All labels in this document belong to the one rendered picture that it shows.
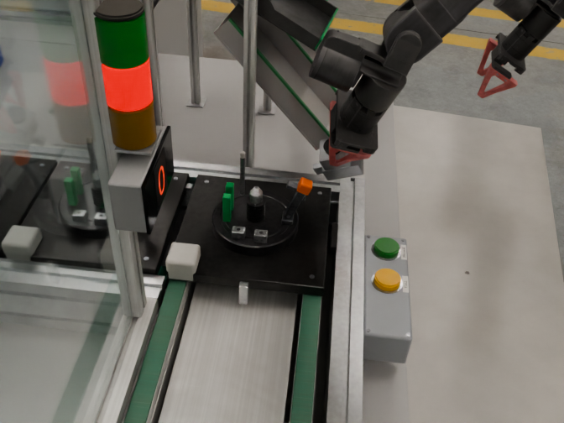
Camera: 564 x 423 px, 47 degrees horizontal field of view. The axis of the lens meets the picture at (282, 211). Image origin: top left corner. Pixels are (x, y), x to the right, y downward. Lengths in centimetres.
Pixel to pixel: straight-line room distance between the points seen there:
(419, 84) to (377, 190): 220
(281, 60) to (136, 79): 60
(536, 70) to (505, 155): 239
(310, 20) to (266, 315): 51
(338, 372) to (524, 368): 33
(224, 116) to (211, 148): 13
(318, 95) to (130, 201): 64
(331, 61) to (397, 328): 39
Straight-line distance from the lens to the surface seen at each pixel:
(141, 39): 68
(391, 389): 101
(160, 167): 77
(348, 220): 110
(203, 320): 100
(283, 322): 99
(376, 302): 98
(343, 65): 89
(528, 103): 355
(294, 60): 127
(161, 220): 108
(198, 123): 150
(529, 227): 135
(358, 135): 97
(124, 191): 73
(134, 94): 70
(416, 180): 138
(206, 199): 111
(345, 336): 94
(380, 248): 105
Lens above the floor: 169
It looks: 41 degrees down
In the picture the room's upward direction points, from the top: 4 degrees clockwise
